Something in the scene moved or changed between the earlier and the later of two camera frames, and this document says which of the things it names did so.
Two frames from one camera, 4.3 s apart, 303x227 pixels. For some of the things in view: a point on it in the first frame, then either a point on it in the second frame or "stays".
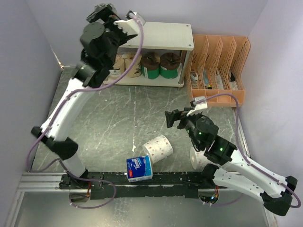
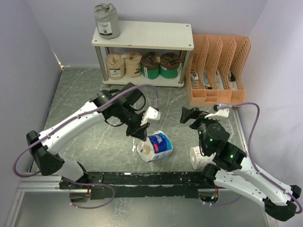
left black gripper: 124,36 → 141,133
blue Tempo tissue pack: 139,168 → 162,145
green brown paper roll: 150,65 stays
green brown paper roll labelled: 170,67 stays
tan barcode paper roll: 118,66 stays
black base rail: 164,185 stays
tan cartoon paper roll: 136,71 stays
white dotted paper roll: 158,148 → 146,150
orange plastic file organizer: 213,67 stays
